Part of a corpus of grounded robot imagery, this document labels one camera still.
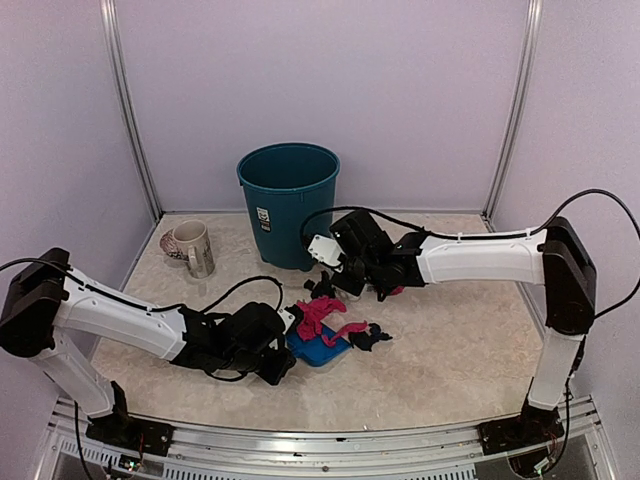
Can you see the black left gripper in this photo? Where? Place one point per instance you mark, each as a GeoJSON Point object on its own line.
{"type": "Point", "coordinates": [273, 374]}

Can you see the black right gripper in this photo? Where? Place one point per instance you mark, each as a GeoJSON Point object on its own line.
{"type": "Point", "coordinates": [352, 287]}

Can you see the blue plastic dustpan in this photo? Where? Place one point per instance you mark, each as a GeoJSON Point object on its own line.
{"type": "Point", "coordinates": [315, 352]}

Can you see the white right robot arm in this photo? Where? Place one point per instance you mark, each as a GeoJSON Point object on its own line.
{"type": "Point", "coordinates": [551, 257]}

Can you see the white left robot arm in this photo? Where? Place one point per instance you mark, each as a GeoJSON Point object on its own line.
{"type": "Point", "coordinates": [49, 298]}

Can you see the long black paper strip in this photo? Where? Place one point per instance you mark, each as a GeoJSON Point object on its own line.
{"type": "Point", "coordinates": [321, 288]}

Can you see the navy paper scrap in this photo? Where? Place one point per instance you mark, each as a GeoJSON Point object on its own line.
{"type": "Point", "coordinates": [366, 339]}

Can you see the teal plastic waste bin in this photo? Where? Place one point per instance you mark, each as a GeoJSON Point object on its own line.
{"type": "Point", "coordinates": [283, 184]}

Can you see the white ceramic mug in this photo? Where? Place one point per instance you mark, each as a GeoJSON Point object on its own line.
{"type": "Point", "coordinates": [189, 242]}

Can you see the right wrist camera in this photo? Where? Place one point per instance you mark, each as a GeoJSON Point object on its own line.
{"type": "Point", "coordinates": [322, 250]}

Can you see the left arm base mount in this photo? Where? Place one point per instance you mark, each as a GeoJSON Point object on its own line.
{"type": "Point", "coordinates": [120, 429]}

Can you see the aluminium front rail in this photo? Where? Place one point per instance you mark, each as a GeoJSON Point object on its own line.
{"type": "Point", "coordinates": [455, 451]}

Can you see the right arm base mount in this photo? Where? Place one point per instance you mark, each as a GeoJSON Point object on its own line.
{"type": "Point", "coordinates": [531, 426]}

